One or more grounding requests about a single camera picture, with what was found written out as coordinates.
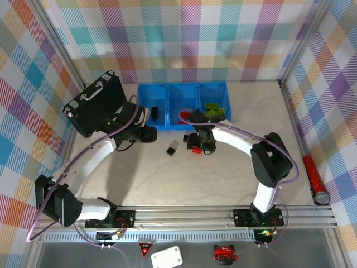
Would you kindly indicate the small black lego brick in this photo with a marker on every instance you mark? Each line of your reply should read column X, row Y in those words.
column 154, row 116
column 185, row 138
column 155, row 109
column 171, row 151

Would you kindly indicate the red lego brick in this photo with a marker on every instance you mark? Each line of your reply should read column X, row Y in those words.
column 197, row 151
column 185, row 114

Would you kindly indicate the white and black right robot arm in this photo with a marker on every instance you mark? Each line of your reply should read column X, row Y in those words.
column 237, row 139

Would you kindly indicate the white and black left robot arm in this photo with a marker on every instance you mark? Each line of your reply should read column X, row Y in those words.
column 83, row 159

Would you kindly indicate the blue three-compartment bin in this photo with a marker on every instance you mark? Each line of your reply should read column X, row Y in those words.
column 156, row 95

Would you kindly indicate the small controller board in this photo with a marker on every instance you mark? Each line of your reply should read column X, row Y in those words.
column 111, row 236
column 263, row 234

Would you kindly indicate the red and black triangle emblem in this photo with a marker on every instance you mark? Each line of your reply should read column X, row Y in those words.
column 145, row 249

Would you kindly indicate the red tube with grey cap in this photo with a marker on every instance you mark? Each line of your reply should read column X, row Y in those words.
column 313, row 176

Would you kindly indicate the white rectangular box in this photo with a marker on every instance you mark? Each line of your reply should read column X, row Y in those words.
column 166, row 256

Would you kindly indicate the black cat figurine red glasses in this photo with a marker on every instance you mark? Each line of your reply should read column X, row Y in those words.
column 226, row 254

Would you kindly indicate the aluminium frame cross rail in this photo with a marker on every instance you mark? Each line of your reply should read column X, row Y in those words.
column 181, row 216

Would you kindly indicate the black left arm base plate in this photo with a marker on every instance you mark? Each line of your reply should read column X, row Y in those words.
column 125, row 218

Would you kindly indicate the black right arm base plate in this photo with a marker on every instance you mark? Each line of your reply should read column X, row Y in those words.
column 242, row 217

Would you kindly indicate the aluminium frame post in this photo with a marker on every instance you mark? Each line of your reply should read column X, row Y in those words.
column 303, row 42
column 59, row 42

